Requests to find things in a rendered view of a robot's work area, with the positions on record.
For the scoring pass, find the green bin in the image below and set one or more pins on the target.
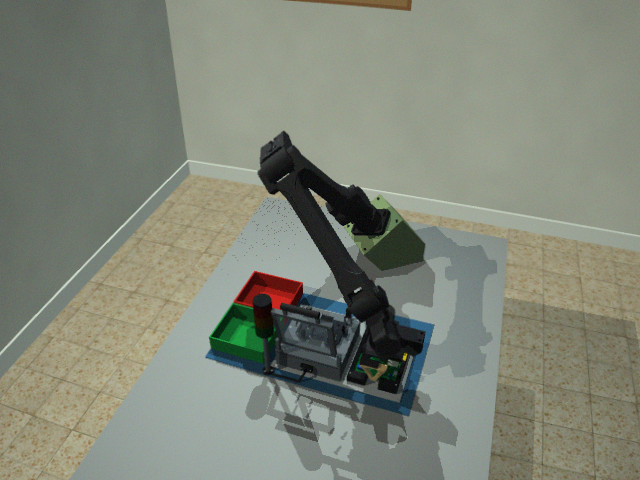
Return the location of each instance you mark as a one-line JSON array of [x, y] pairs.
[[237, 326]]

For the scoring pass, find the red open box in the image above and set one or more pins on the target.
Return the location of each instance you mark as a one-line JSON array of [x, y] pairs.
[[281, 290]]

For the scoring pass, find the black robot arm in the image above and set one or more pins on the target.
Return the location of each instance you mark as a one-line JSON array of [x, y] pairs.
[[346, 205]]

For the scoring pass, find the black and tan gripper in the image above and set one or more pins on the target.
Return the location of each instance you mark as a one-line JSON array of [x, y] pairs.
[[370, 350]]

